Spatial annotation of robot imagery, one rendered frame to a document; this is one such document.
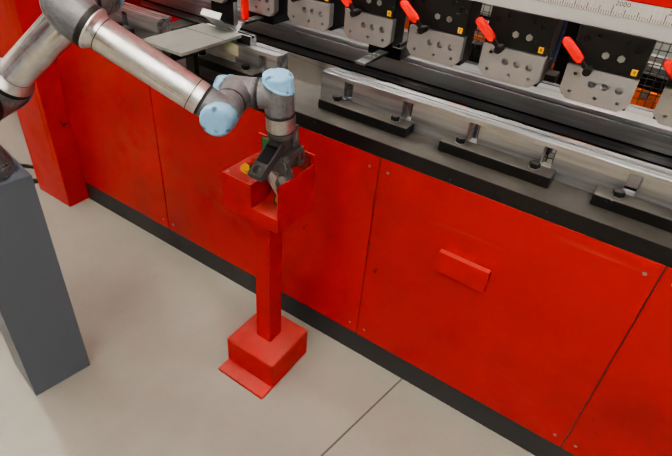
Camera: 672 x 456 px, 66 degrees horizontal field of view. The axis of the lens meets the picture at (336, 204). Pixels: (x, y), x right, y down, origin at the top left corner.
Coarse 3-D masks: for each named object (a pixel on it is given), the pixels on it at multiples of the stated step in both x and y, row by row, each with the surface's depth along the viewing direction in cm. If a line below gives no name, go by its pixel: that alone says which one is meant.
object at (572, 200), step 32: (320, 96) 165; (320, 128) 152; (352, 128) 148; (416, 160) 138; (448, 160) 137; (480, 192) 132; (512, 192) 127; (544, 192) 127; (576, 192) 128; (576, 224) 121; (608, 224) 118; (640, 224) 119
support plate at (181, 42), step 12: (204, 24) 177; (156, 36) 163; (168, 36) 164; (180, 36) 165; (192, 36) 166; (204, 36) 167; (216, 36) 168; (228, 36) 168; (240, 36) 171; (168, 48) 155; (180, 48) 156; (192, 48) 157; (204, 48) 159
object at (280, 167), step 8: (296, 128) 134; (272, 136) 129; (280, 136) 129; (288, 136) 129; (296, 136) 135; (288, 144) 134; (296, 144) 137; (288, 152) 134; (296, 152) 135; (280, 160) 133; (288, 160) 133; (296, 160) 139; (280, 168) 135
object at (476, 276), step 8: (440, 256) 146; (448, 256) 144; (456, 256) 144; (440, 264) 147; (448, 264) 146; (456, 264) 144; (464, 264) 142; (472, 264) 142; (440, 272) 149; (448, 272) 147; (456, 272) 145; (464, 272) 144; (472, 272) 142; (480, 272) 141; (488, 272) 140; (464, 280) 145; (472, 280) 143; (480, 280) 142; (480, 288) 143
